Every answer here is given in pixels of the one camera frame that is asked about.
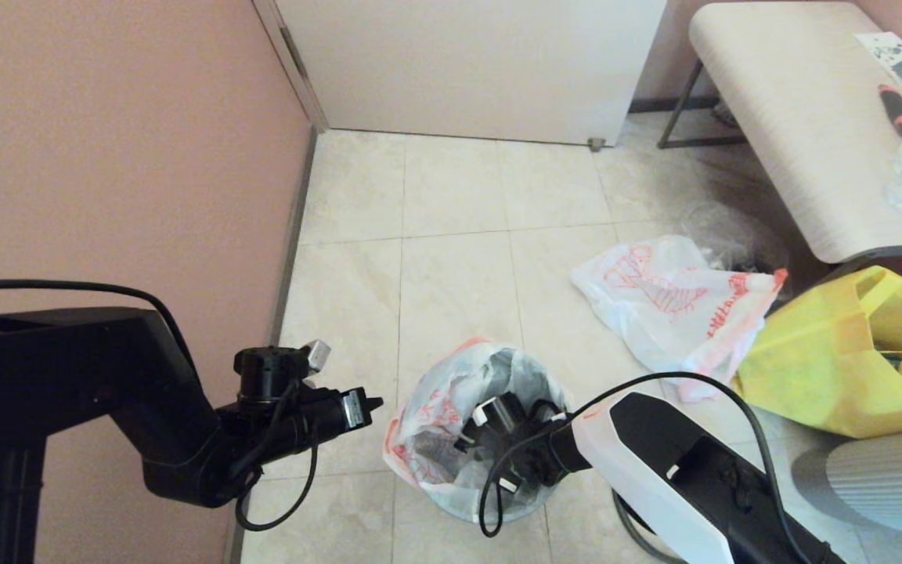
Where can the grey door frame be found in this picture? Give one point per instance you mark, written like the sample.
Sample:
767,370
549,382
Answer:
294,59

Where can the white wood bench metal legs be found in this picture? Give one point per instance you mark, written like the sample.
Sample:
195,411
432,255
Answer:
795,117

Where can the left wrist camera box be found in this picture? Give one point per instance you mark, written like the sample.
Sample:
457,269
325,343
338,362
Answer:
316,352

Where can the yellow fabric bag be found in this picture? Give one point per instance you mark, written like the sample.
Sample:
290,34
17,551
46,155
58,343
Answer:
819,360

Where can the black white printed paper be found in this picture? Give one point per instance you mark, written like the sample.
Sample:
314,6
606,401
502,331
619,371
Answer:
901,59

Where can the white door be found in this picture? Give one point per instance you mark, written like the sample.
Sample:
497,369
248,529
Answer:
459,63

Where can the white red-print plastic bag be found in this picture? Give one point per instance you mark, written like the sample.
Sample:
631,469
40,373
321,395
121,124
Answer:
435,407

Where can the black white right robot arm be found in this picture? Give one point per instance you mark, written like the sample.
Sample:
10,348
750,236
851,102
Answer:
694,486

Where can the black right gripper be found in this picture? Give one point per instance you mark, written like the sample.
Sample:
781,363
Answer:
521,462

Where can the small metal door stopper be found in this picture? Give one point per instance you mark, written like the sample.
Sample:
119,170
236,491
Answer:
597,145

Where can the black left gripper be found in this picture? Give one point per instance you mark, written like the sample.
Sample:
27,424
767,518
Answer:
302,423

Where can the clear plastic bag dark contents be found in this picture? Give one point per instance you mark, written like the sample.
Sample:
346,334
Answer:
741,235

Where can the used white red plastic bag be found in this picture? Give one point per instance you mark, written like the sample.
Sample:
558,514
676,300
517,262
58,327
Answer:
654,313

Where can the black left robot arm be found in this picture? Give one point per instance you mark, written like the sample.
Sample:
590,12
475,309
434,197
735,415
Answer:
67,392

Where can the orange black hand tool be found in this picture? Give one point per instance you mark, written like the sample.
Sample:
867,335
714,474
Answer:
899,113

